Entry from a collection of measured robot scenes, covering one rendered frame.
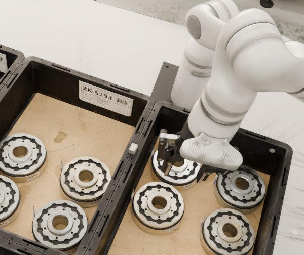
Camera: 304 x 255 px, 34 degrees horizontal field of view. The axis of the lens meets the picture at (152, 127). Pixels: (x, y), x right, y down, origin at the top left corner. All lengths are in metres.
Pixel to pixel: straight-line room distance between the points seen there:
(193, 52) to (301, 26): 1.77
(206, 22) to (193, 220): 0.42
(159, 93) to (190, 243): 0.50
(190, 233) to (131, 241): 0.12
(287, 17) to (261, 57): 2.34
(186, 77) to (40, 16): 0.54
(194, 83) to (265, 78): 0.64
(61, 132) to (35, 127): 0.06
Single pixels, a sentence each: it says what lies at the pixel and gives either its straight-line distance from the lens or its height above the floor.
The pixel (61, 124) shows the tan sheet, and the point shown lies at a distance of 1.11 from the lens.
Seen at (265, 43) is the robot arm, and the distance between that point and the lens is 0.61.
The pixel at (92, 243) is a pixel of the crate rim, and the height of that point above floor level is 0.93.
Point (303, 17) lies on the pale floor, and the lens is 2.98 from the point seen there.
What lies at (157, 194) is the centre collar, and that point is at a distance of 0.98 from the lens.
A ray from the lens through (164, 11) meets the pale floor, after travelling 2.74.
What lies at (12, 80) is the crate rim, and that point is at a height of 0.92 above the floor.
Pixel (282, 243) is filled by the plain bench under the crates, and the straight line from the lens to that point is 1.20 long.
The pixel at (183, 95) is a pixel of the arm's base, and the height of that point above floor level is 0.77.
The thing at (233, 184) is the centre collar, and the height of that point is 0.87.
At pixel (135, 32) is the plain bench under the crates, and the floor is 0.70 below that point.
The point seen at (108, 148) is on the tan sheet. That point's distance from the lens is 1.07.
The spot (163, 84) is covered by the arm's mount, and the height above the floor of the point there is 0.72.
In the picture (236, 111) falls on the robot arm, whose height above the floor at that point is 1.21.
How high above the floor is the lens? 1.71
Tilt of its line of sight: 52 degrees down
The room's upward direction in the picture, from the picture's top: 12 degrees clockwise
